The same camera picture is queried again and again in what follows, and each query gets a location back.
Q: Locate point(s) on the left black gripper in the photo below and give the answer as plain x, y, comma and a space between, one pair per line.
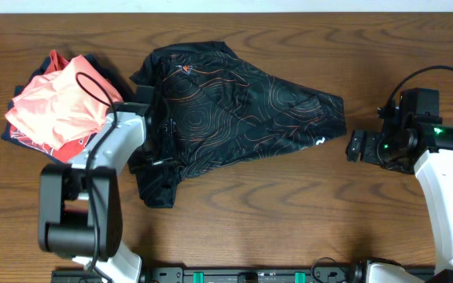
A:
171, 155

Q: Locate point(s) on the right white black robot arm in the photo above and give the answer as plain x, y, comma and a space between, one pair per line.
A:
414, 141

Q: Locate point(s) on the folded salmon pink shirt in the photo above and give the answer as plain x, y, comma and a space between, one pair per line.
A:
64, 105

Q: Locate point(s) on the black orange patterned jersey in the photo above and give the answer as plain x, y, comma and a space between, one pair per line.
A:
227, 111

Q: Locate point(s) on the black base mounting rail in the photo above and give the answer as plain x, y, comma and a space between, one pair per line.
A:
180, 275

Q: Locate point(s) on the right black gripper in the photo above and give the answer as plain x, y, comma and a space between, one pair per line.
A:
369, 151

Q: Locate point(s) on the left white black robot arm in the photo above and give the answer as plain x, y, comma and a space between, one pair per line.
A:
80, 215

